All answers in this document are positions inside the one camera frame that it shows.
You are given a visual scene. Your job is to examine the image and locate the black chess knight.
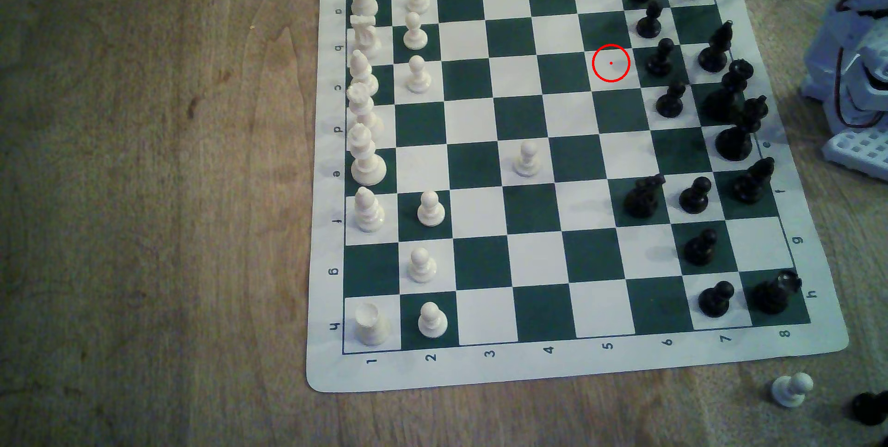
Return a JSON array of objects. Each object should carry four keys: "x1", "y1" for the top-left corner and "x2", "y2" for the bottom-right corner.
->
[{"x1": 623, "y1": 174, "x2": 667, "y2": 219}]

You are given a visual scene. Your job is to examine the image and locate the black chess piece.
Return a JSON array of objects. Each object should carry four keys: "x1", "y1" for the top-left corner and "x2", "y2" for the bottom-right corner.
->
[{"x1": 851, "y1": 391, "x2": 888, "y2": 427}]

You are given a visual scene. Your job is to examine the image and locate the white lattice robot base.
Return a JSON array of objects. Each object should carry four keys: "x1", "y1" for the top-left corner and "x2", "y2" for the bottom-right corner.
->
[{"x1": 822, "y1": 128, "x2": 888, "y2": 182}]

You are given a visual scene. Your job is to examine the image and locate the black chess rook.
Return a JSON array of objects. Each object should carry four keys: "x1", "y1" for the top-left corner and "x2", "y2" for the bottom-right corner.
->
[{"x1": 752, "y1": 270, "x2": 803, "y2": 315}]

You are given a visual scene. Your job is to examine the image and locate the black chess bishop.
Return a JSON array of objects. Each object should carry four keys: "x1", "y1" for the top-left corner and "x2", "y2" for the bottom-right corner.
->
[
  {"x1": 731, "y1": 157, "x2": 776, "y2": 205},
  {"x1": 698, "y1": 20, "x2": 734, "y2": 73}
]

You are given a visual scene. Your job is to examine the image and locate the black chess queen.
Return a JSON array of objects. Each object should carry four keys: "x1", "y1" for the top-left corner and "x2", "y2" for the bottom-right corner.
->
[{"x1": 702, "y1": 60, "x2": 754, "y2": 123}]

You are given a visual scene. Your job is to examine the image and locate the white chess king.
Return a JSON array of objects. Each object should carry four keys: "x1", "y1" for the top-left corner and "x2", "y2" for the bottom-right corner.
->
[{"x1": 348, "y1": 122, "x2": 387, "y2": 186}]

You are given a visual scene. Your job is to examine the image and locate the white chess queen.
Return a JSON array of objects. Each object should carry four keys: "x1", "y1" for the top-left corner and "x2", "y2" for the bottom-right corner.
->
[{"x1": 346, "y1": 82, "x2": 384, "y2": 139}]

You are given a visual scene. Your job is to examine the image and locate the black chess king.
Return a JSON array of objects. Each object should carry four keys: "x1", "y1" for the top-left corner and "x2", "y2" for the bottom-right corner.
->
[{"x1": 715, "y1": 95, "x2": 769, "y2": 161}]

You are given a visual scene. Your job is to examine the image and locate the white chess bishop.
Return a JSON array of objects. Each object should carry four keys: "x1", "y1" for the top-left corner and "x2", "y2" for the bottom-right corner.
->
[
  {"x1": 348, "y1": 49, "x2": 380, "y2": 96},
  {"x1": 354, "y1": 186, "x2": 386, "y2": 233}
]

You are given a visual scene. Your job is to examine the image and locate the green white chess mat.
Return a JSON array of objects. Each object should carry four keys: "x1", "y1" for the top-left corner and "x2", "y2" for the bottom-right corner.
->
[{"x1": 306, "y1": 0, "x2": 850, "y2": 393}]

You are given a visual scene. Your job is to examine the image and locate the white chess knight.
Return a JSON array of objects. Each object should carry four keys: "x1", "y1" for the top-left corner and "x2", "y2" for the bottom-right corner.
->
[{"x1": 350, "y1": 14, "x2": 382, "y2": 59}]

